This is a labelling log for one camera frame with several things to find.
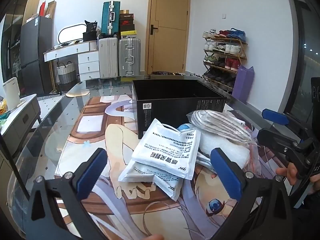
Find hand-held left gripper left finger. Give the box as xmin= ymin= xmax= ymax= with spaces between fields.
xmin=25 ymin=147 xmax=110 ymax=240

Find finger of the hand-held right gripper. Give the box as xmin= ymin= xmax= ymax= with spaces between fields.
xmin=257 ymin=128 xmax=313 ymax=173
xmin=262 ymin=108 xmax=314 ymax=143

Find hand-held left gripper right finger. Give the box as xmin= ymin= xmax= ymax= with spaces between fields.
xmin=210 ymin=147 xmax=294 ymax=240

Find white plush toy blue tips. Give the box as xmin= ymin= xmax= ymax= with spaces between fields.
xmin=177 ymin=123 xmax=250 ymax=168

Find bagged striped rope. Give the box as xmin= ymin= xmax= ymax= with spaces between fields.
xmin=186 ymin=109 xmax=258 ymax=147

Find white medicine packet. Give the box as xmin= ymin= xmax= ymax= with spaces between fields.
xmin=118 ymin=160 xmax=184 ymax=202
xmin=131 ymin=118 xmax=202 ymax=180

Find black cardboard box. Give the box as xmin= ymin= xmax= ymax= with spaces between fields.
xmin=132 ymin=79 xmax=227 ymax=140

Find person's right hand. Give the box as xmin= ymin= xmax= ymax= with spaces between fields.
xmin=276 ymin=163 xmax=303 ymax=186

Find purple bag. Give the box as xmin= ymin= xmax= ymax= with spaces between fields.
xmin=231 ymin=65 xmax=255 ymax=104

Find printed table mat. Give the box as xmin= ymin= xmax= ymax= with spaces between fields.
xmin=54 ymin=82 xmax=278 ymax=240

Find dark glass window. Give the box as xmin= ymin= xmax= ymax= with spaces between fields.
xmin=285 ymin=0 xmax=320 ymax=120

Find wooden shoe rack with shoes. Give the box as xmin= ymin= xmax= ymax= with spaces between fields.
xmin=202 ymin=27 xmax=247 ymax=88

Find round beige stool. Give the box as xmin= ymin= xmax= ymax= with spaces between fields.
xmin=65 ymin=89 xmax=90 ymax=98

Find grey side table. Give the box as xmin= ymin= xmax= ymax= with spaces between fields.
xmin=0 ymin=94 xmax=42 ymax=143

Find woven laundry basket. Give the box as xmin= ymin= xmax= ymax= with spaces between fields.
xmin=55 ymin=62 xmax=76 ymax=85

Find colourful snack packets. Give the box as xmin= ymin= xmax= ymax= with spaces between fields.
xmin=0 ymin=96 xmax=8 ymax=130

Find white dresser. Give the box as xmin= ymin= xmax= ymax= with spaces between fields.
xmin=44 ymin=41 xmax=100 ymax=81

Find white suitcase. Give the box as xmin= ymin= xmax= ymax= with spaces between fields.
xmin=98 ymin=37 xmax=119 ymax=78

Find silver suitcase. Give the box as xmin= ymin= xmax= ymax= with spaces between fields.
xmin=118 ymin=37 xmax=141 ymax=77

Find black refrigerator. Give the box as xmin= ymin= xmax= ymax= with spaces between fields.
xmin=20 ymin=16 xmax=54 ymax=94

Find wooden door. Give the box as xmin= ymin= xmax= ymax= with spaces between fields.
xmin=146 ymin=0 xmax=191 ymax=75

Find oval mirror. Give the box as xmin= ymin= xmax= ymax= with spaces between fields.
xmin=58 ymin=23 xmax=87 ymax=44

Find glass door cabinet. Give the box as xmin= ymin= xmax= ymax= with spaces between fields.
xmin=0 ymin=0 xmax=24 ymax=88

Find black bag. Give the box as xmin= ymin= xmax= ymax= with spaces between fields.
xmin=84 ymin=19 xmax=98 ymax=33

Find teal suitcase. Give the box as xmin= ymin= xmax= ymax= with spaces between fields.
xmin=101 ymin=1 xmax=122 ymax=37

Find black shoe box red logo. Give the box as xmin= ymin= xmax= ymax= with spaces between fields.
xmin=119 ymin=14 xmax=135 ymax=25

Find cardboard sheet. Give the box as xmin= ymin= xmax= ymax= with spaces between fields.
xmin=46 ymin=0 xmax=57 ymax=19

